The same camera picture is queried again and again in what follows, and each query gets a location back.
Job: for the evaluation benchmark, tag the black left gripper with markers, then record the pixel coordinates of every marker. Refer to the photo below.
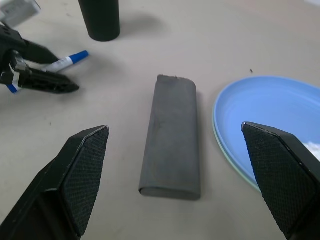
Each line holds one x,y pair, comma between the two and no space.
8,50

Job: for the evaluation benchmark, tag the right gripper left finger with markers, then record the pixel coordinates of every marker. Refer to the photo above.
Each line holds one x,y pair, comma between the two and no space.
75,180

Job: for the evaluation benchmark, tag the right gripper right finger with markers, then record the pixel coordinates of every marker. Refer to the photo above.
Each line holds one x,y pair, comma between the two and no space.
280,175

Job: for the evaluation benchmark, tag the blue-capped white marker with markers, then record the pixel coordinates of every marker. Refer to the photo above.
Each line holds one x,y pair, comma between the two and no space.
72,58

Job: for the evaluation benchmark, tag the white paper ball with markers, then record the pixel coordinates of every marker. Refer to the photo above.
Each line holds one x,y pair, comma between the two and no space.
313,148

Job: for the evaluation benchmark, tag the light blue plate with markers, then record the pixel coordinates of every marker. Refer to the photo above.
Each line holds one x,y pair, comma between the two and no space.
262,112

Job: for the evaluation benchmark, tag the grey glasses case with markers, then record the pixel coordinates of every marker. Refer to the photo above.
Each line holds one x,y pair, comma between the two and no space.
170,137

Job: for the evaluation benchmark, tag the light green plate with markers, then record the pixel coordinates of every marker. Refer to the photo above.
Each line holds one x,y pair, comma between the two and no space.
252,184

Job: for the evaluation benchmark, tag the black plastic cup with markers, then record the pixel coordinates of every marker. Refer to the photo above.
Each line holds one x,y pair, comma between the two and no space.
102,20

